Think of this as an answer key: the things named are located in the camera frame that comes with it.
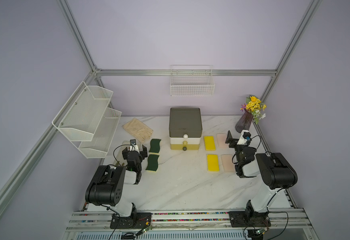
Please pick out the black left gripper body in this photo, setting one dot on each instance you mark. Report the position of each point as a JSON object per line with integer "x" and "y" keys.
{"x": 143, "y": 153}

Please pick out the beige rubber glove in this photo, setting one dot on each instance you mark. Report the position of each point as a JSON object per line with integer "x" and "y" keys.
{"x": 139, "y": 130}

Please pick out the white wire wall basket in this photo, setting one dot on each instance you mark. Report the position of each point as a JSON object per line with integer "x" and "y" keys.
{"x": 192, "y": 85}

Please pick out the purple glass vase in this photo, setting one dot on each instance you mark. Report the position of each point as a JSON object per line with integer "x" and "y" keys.
{"x": 244, "y": 122}

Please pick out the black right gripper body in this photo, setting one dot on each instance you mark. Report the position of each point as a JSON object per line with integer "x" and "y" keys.
{"x": 233, "y": 143}

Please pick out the pink sponge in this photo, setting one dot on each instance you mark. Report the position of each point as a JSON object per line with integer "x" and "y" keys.
{"x": 228, "y": 165}
{"x": 221, "y": 139}

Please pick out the green yellow sponge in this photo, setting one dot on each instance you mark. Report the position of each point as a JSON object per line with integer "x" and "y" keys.
{"x": 152, "y": 162}

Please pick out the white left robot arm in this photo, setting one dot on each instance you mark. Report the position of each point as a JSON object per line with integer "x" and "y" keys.
{"x": 106, "y": 186}

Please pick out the white two-tier mesh shelf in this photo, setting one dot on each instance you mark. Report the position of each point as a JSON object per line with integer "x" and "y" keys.
{"x": 88, "y": 121}

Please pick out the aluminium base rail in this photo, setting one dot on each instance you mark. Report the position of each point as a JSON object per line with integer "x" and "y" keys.
{"x": 280, "y": 224}

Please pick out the olive three-drawer cabinet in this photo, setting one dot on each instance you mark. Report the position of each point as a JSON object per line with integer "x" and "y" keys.
{"x": 185, "y": 129}

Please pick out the yellow artificial flowers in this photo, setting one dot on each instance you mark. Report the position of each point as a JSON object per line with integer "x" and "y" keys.
{"x": 253, "y": 109}

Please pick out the aluminium frame profile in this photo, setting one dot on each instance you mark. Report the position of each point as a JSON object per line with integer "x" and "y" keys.
{"x": 126, "y": 72}

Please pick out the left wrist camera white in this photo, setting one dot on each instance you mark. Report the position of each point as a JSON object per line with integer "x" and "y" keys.
{"x": 133, "y": 146}

